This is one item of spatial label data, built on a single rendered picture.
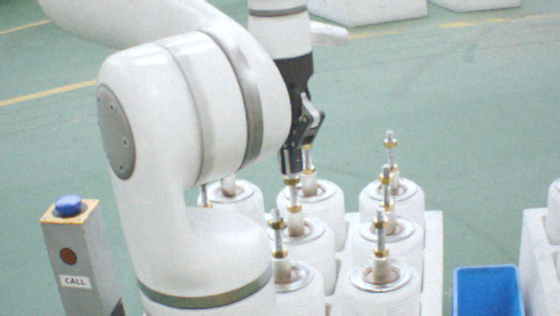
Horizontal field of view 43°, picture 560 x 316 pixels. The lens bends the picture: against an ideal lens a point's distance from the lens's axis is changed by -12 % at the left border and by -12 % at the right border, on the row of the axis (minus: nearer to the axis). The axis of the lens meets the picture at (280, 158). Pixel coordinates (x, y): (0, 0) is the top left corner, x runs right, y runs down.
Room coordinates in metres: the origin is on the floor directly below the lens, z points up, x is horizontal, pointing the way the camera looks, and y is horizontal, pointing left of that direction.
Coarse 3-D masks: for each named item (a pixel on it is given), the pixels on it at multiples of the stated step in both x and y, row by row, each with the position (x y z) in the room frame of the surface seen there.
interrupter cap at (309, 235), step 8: (304, 216) 0.96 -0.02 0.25; (304, 224) 0.94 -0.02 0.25; (312, 224) 0.94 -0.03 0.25; (320, 224) 0.93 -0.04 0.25; (272, 232) 0.92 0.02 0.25; (304, 232) 0.92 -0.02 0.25; (312, 232) 0.91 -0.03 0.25; (320, 232) 0.91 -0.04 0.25; (288, 240) 0.90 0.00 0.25; (296, 240) 0.89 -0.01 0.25; (304, 240) 0.89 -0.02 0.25; (312, 240) 0.89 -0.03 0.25
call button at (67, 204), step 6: (60, 198) 0.92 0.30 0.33; (66, 198) 0.92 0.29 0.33; (72, 198) 0.91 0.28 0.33; (78, 198) 0.91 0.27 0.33; (54, 204) 0.90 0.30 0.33; (60, 204) 0.90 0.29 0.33; (66, 204) 0.90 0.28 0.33; (72, 204) 0.90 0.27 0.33; (78, 204) 0.90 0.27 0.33; (60, 210) 0.89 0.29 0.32; (66, 210) 0.89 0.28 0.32; (72, 210) 0.90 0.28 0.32
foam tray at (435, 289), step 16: (352, 224) 1.06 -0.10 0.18; (432, 224) 1.03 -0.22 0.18; (432, 240) 0.98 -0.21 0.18; (336, 256) 0.97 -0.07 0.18; (432, 256) 0.94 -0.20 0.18; (336, 272) 0.97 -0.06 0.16; (432, 272) 0.89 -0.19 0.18; (336, 288) 0.89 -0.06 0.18; (432, 288) 0.85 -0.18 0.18; (336, 304) 0.85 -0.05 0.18; (432, 304) 0.81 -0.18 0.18
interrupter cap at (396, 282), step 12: (360, 264) 0.82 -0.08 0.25; (396, 264) 0.81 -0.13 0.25; (408, 264) 0.80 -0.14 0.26; (360, 276) 0.79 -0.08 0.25; (396, 276) 0.78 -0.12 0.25; (408, 276) 0.77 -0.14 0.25; (360, 288) 0.76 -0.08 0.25; (372, 288) 0.76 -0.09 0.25; (384, 288) 0.75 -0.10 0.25; (396, 288) 0.75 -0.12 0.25
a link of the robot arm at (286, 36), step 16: (256, 16) 0.90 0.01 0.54; (272, 16) 0.89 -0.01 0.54; (288, 16) 0.89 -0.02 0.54; (304, 16) 0.91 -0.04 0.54; (256, 32) 0.90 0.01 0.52; (272, 32) 0.89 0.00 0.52; (288, 32) 0.89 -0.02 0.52; (304, 32) 0.90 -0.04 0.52; (320, 32) 0.93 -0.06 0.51; (336, 32) 0.92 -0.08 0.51; (272, 48) 0.89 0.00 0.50; (288, 48) 0.89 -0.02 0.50; (304, 48) 0.90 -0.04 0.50
